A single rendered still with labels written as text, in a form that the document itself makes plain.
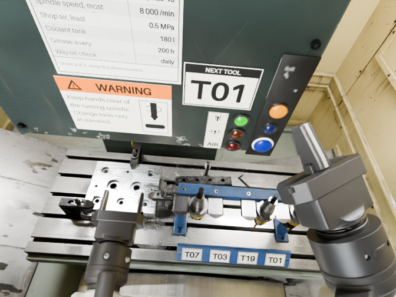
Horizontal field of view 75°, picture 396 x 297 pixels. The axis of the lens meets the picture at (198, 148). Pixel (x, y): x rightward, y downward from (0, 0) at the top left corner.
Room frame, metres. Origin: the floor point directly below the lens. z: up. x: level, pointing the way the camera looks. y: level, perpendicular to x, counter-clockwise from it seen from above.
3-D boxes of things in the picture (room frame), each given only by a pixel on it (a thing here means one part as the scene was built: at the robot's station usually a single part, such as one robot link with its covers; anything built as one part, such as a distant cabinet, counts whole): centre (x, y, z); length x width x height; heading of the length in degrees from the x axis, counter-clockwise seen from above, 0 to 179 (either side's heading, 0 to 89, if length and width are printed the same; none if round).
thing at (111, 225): (0.17, 0.16, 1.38); 0.13 x 0.12 x 0.10; 94
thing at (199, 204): (0.35, -0.02, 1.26); 0.04 x 0.04 x 0.07
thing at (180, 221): (0.40, 0.03, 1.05); 0.10 x 0.05 x 0.30; 3
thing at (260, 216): (0.36, -0.24, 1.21); 0.06 x 0.06 x 0.03
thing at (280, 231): (0.43, -0.41, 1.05); 0.10 x 0.05 x 0.30; 3
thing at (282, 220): (0.36, -0.30, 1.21); 0.07 x 0.05 x 0.01; 3
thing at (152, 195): (0.47, 0.11, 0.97); 0.13 x 0.03 x 0.15; 93
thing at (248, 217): (0.36, -0.19, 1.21); 0.07 x 0.05 x 0.01; 3
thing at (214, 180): (0.59, -0.04, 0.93); 0.26 x 0.05 x 0.06; 98
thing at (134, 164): (0.65, 0.28, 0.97); 0.13 x 0.03 x 0.15; 3
